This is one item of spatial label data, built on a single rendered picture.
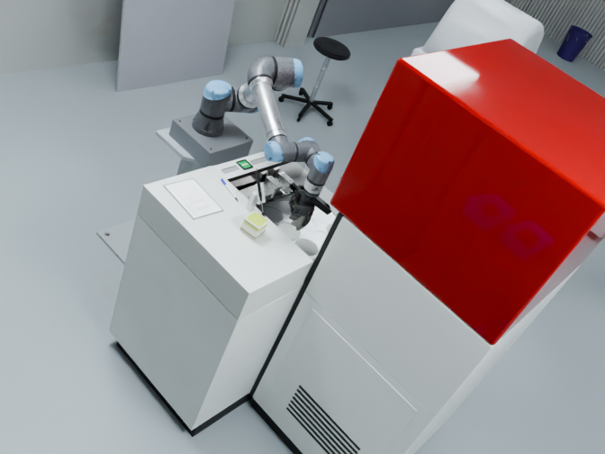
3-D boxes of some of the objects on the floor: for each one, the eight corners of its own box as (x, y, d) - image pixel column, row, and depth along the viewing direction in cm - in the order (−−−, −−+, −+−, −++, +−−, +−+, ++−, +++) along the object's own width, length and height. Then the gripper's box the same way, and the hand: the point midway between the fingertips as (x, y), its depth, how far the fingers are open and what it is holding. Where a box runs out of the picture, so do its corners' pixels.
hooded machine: (418, 218, 475) (528, 34, 385) (352, 164, 500) (440, -21, 410) (467, 192, 531) (573, 25, 440) (406, 144, 556) (494, -23, 466)
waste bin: (581, 67, 918) (600, 38, 892) (564, 62, 904) (582, 33, 877) (566, 53, 944) (584, 25, 917) (549, 49, 929) (567, 21, 902)
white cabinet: (325, 349, 347) (387, 240, 298) (186, 440, 280) (238, 321, 230) (248, 271, 372) (293, 160, 323) (103, 339, 304) (133, 211, 255)
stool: (347, 126, 545) (375, 63, 508) (302, 129, 515) (329, 63, 479) (314, 93, 571) (339, 31, 535) (271, 94, 542) (294, 28, 505)
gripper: (297, 179, 245) (280, 220, 258) (302, 195, 238) (284, 235, 251) (318, 182, 248) (300, 222, 261) (322, 197, 242) (303, 238, 254)
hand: (299, 227), depth 256 cm, fingers closed
